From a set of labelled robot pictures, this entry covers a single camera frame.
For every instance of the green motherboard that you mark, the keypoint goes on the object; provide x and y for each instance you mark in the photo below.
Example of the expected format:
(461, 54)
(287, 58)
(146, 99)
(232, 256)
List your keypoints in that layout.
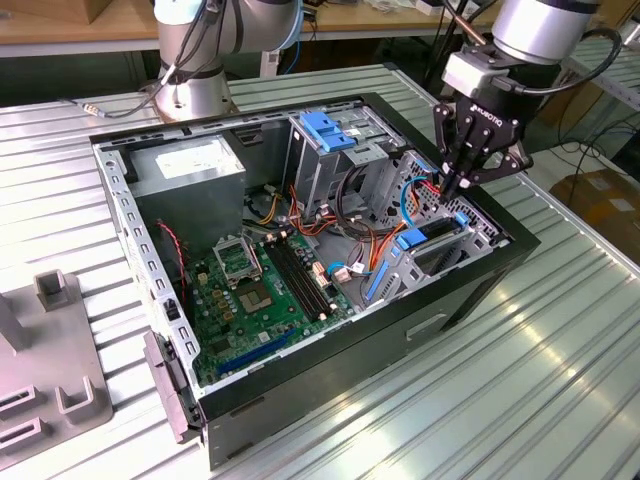
(280, 325)

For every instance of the grey metal disk bay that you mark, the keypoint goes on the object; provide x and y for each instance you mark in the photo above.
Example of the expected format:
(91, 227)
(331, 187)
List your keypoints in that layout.
(400, 282)

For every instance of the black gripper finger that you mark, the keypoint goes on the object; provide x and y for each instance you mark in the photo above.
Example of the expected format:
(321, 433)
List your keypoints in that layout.
(515, 162)
(442, 130)

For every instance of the black RAM slot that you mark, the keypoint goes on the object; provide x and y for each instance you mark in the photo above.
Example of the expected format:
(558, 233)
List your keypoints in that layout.
(304, 277)
(289, 281)
(297, 279)
(311, 275)

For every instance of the hard disk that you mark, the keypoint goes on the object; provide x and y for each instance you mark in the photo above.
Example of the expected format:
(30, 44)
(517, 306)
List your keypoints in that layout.
(410, 239)

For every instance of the grey parts rack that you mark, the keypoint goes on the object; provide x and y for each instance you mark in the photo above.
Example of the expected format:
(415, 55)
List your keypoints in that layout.
(50, 360)

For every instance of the metal slat side table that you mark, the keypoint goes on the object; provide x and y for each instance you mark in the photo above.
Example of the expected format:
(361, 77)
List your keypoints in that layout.
(615, 75)

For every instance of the CPU socket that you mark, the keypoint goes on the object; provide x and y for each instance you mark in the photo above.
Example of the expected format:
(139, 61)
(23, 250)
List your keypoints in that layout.
(255, 299)

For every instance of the grey plastic case bezel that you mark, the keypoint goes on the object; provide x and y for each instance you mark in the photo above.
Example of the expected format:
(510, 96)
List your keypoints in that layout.
(165, 380)

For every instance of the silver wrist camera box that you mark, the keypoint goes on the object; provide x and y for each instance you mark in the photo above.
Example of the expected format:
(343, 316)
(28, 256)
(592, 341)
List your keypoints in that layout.
(470, 70)

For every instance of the grey metal drive cage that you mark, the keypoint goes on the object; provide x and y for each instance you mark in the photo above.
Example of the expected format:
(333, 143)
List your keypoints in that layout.
(310, 175)

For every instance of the grey power supply unit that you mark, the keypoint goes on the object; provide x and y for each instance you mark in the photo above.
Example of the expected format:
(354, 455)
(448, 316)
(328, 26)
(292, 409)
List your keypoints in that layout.
(190, 200)

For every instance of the black open PC case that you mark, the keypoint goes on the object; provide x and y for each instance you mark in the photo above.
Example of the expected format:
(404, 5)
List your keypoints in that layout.
(350, 380)

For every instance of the blue plastic drive latch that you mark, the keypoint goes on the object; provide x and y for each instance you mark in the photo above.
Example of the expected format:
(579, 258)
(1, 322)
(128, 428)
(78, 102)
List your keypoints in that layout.
(325, 132)

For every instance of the brown cardboard box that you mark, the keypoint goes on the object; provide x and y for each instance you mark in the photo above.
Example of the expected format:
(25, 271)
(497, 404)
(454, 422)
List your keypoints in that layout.
(600, 200)

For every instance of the blue expansion slot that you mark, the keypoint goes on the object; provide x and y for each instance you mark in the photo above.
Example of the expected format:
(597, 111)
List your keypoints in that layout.
(260, 350)

